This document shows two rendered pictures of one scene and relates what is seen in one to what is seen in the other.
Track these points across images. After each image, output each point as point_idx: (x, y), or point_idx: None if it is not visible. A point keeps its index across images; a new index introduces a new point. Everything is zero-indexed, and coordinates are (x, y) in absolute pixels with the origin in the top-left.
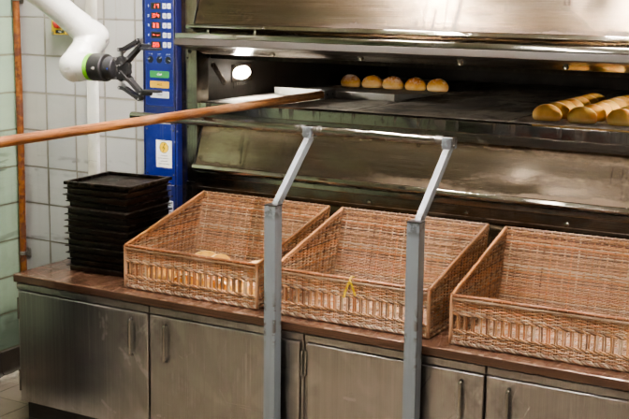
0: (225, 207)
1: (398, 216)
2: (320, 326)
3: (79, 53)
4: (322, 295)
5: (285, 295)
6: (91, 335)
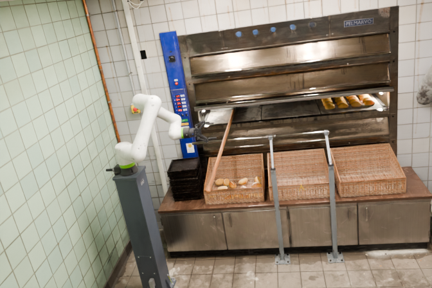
0: (220, 161)
1: (289, 152)
2: (294, 203)
3: (177, 130)
4: None
5: None
6: (197, 224)
